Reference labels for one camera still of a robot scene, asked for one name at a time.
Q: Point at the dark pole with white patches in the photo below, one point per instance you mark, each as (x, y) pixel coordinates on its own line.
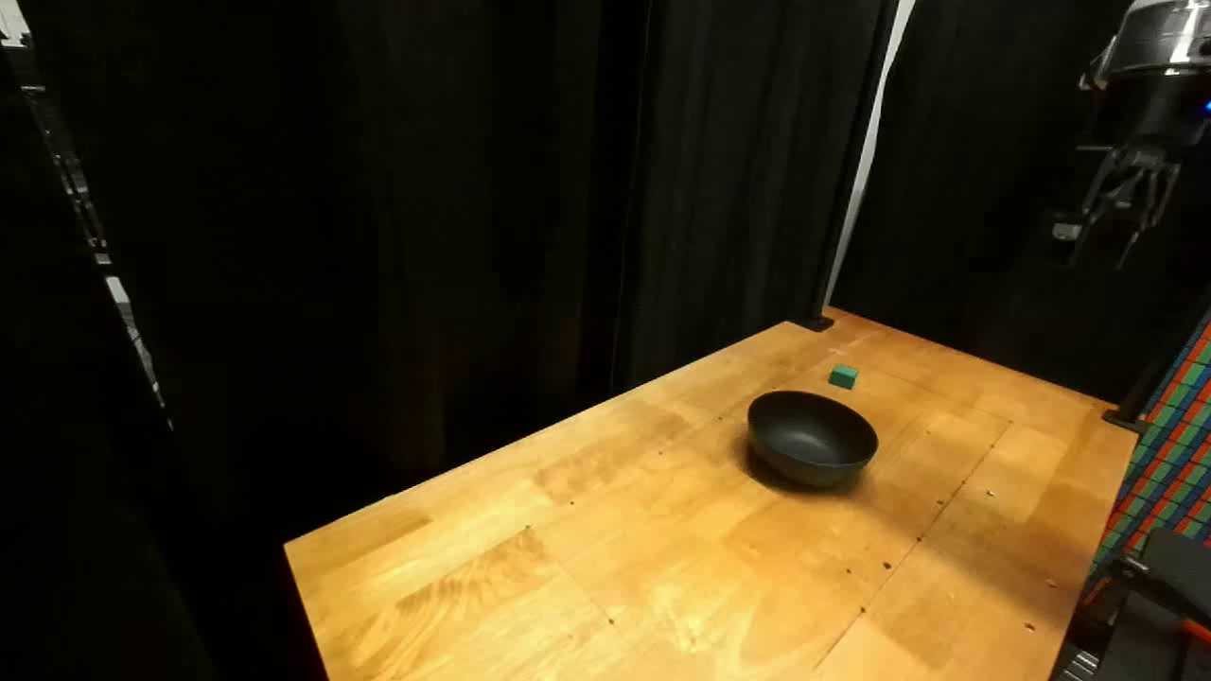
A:
(100, 250)

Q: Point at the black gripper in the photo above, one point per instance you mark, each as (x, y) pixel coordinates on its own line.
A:
(1150, 118)

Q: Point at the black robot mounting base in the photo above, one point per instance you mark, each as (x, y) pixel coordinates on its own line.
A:
(1140, 617)

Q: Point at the black stand pole with foot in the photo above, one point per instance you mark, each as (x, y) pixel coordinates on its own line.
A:
(1126, 417)

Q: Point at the white vertical pole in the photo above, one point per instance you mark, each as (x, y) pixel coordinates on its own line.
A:
(872, 138)

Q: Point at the black bowl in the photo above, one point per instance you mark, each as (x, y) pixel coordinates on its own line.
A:
(812, 438)

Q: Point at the black pole foot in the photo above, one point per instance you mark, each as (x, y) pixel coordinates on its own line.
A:
(814, 325)

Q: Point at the black curtain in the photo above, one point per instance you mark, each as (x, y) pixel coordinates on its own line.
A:
(439, 191)

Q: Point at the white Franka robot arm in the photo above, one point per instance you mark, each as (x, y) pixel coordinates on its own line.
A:
(1158, 42)

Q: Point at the small green block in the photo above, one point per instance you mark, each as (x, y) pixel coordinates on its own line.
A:
(844, 376)

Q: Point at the colourful checkered board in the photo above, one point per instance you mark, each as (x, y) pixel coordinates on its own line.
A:
(1176, 454)

